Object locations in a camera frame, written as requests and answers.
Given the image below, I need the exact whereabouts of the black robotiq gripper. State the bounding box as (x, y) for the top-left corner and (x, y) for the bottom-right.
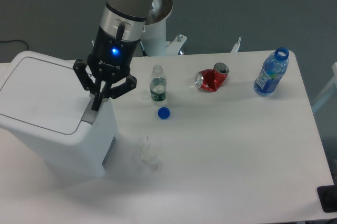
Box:
(73, 25), (138, 110)

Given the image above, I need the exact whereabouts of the white push-button trash can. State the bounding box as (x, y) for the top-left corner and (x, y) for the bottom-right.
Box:
(1, 51), (119, 177)

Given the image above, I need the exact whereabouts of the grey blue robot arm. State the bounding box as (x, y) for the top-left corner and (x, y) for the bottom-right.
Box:
(73, 0), (153, 111)

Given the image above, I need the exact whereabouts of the crushed red soda can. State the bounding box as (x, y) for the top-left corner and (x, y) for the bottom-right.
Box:
(195, 62), (230, 92)

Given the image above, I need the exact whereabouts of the white bottle cap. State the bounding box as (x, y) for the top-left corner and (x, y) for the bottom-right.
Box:
(140, 91), (149, 100)

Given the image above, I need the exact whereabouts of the clear green-label plastic bottle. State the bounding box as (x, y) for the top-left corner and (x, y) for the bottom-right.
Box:
(150, 65), (167, 102)

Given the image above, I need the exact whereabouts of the blue bottle cap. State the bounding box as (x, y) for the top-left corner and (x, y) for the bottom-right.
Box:
(157, 107), (171, 120)

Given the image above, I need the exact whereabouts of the blue plastic drink bottle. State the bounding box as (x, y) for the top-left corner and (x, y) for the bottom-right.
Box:
(254, 47), (289, 96)

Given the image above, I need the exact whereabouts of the white furniture at right edge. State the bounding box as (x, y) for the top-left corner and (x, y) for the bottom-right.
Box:
(311, 62), (336, 114)

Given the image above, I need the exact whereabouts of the black device at table edge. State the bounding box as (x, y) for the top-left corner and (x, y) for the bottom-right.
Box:
(317, 185), (336, 213)

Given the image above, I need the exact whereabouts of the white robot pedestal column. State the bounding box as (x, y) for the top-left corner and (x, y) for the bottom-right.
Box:
(141, 0), (173, 56)

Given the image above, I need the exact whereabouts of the black floor cable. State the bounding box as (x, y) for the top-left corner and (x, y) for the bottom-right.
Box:
(0, 39), (28, 49)

